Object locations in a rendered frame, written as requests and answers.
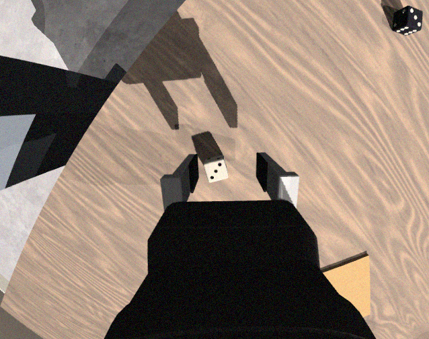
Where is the white die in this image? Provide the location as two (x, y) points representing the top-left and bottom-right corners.
(204, 155), (229, 182)

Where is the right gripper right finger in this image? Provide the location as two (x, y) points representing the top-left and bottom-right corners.
(256, 152), (300, 208)

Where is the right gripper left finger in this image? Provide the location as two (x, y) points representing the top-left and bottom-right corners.
(160, 154), (199, 211)

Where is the tan square mat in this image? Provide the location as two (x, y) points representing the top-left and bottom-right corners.
(322, 254), (371, 317)

